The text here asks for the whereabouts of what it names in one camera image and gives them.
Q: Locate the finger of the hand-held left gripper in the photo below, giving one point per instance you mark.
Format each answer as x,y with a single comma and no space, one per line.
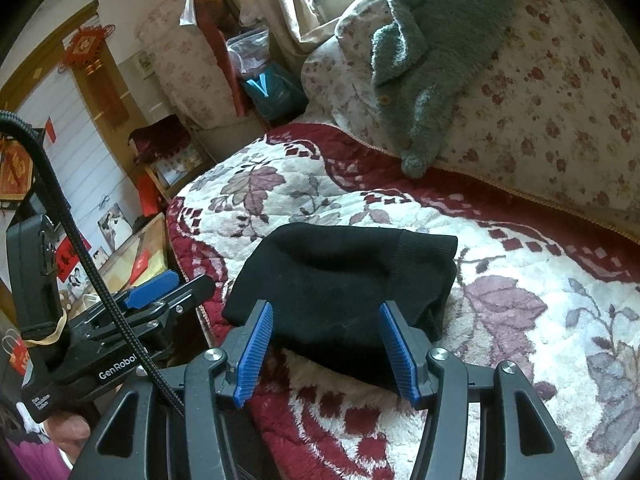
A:
150,290
197,287

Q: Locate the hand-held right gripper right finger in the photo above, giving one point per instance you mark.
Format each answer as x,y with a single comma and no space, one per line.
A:
400,355

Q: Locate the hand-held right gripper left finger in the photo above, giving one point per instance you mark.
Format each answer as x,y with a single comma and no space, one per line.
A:
255,355

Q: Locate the black pants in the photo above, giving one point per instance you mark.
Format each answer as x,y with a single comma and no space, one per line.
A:
325,285

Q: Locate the person's left forearm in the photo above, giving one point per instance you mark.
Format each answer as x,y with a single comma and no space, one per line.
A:
30,460

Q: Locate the person's left hand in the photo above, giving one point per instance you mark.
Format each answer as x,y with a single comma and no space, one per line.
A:
67,432

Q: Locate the wooden side table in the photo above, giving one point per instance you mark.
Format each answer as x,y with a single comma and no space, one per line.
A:
145,250

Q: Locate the standing photo print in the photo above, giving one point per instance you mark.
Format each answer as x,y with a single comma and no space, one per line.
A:
114,225

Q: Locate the red shopping bag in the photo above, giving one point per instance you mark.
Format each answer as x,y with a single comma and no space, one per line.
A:
15,355

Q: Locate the red square door decoration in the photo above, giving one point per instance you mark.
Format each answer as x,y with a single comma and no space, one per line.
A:
15,170

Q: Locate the red white floral blanket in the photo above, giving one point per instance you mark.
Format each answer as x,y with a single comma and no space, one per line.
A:
500,285

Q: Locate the red cloth covered stand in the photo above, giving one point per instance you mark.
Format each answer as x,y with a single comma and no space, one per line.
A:
160,135

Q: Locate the teal bag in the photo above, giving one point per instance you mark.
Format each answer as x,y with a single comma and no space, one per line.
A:
270,90

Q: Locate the floral fabric cover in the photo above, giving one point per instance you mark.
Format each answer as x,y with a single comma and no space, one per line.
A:
180,70

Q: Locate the clear plastic bag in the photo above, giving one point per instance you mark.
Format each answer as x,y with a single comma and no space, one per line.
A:
247,50

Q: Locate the red hanging garment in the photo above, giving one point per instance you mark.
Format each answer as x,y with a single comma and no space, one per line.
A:
220,45

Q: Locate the beige curtain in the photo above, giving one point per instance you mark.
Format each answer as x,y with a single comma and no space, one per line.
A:
285,0

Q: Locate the floral pillow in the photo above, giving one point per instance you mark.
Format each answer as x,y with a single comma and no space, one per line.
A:
357,25

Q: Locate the pink floral quilt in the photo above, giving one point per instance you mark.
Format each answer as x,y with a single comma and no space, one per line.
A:
550,85

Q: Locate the grey fleece jacket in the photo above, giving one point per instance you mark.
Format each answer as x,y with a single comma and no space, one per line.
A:
440,35

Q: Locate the wooden door frame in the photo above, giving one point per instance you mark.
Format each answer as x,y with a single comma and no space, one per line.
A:
40,60

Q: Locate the small wall picture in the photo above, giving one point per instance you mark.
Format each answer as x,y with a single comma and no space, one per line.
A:
145,62

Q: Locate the red knot wall decoration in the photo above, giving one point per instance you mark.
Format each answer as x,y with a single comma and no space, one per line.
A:
85,50

